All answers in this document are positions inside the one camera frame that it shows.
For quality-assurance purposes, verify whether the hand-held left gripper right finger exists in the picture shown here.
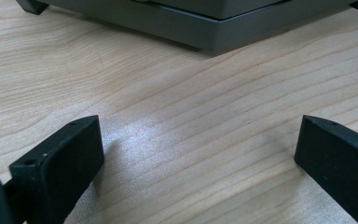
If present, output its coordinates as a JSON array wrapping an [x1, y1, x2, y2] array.
[[293, 115, 358, 224]]

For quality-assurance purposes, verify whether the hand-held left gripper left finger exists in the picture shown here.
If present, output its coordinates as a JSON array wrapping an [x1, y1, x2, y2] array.
[[8, 115, 105, 224]]

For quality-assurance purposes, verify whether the dark grey corner shelf rack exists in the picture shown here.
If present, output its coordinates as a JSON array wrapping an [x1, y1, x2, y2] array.
[[15, 0, 358, 53]]

